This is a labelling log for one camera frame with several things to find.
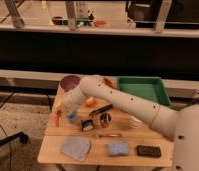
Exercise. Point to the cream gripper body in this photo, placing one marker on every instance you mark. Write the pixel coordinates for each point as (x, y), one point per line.
(59, 109)

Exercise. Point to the red chili pepper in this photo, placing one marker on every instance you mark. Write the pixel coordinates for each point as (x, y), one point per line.
(57, 117)

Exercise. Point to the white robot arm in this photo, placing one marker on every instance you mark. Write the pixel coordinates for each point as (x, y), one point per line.
(180, 126)

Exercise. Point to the purple bowl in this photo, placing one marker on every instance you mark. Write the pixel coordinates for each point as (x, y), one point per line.
(69, 82)

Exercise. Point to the red bowl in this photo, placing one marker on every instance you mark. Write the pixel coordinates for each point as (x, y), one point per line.
(109, 83)

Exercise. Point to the blue small cup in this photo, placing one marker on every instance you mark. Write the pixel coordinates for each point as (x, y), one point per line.
(72, 118)

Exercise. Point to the orange round fruit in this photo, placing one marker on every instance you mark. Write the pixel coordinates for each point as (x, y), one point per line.
(90, 102)

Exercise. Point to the blue grey cloth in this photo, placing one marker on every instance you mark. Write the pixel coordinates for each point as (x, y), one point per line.
(76, 147)

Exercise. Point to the silver metal fork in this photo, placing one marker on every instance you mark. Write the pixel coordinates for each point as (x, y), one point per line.
(97, 136)

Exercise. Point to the wooden table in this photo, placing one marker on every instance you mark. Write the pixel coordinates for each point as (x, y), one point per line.
(55, 136)

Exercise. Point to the blue sponge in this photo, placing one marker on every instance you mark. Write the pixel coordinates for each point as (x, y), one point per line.
(119, 148)

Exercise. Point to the white plastic cup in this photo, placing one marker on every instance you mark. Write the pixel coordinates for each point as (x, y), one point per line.
(134, 122)

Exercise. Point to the green plastic tray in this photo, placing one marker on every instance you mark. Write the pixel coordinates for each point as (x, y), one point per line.
(151, 88)

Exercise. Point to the black sponge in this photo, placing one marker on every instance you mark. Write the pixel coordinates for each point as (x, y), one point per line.
(148, 151)

